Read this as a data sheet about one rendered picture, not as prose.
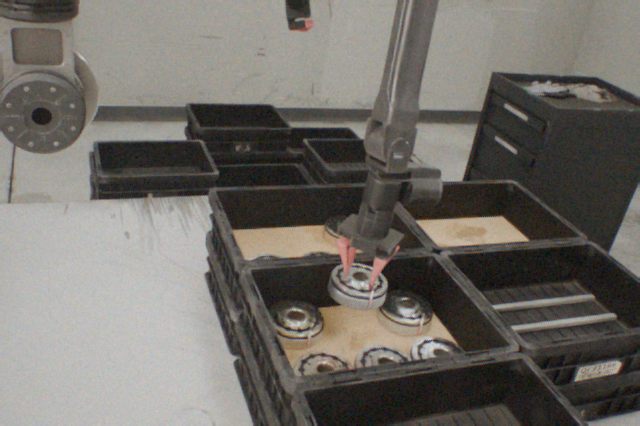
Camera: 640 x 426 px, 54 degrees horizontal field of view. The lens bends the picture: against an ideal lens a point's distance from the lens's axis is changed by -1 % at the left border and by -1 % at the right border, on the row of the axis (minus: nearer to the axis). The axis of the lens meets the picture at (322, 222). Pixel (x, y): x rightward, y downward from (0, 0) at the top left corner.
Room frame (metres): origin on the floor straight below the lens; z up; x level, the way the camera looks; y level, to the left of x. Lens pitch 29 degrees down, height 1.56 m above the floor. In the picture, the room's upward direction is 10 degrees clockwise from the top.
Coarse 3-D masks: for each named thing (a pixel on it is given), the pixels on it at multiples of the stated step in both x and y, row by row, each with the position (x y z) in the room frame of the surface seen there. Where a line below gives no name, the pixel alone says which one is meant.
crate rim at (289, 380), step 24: (264, 264) 0.95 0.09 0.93; (288, 264) 0.97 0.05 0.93; (312, 264) 0.98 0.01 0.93; (336, 264) 1.00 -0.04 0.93; (264, 312) 0.82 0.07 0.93; (480, 312) 0.92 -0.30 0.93; (264, 336) 0.78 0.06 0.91; (504, 336) 0.86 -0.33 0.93; (288, 360) 0.71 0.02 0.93; (432, 360) 0.77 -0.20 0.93; (456, 360) 0.78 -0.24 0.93; (288, 384) 0.68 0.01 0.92
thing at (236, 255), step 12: (216, 192) 1.20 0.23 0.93; (216, 204) 1.14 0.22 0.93; (216, 216) 1.12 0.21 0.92; (396, 216) 1.23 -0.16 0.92; (228, 228) 1.06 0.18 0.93; (408, 228) 1.18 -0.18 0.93; (228, 240) 1.02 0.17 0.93; (420, 240) 1.14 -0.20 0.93; (228, 252) 1.01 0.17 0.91; (240, 252) 0.98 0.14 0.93; (360, 252) 1.05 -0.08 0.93; (396, 252) 1.07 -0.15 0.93; (408, 252) 1.08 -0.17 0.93; (420, 252) 1.09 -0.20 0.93; (240, 264) 0.95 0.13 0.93
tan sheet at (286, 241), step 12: (264, 228) 1.25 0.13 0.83; (276, 228) 1.26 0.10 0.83; (288, 228) 1.27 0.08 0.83; (300, 228) 1.28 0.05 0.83; (312, 228) 1.29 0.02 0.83; (240, 240) 1.18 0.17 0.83; (252, 240) 1.19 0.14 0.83; (264, 240) 1.20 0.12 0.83; (276, 240) 1.21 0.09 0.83; (288, 240) 1.22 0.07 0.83; (300, 240) 1.23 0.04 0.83; (312, 240) 1.23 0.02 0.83; (324, 240) 1.24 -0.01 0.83; (252, 252) 1.14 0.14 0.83; (264, 252) 1.15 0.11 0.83; (276, 252) 1.16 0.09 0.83; (288, 252) 1.17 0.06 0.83; (300, 252) 1.18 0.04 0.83; (336, 252) 1.20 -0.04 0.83
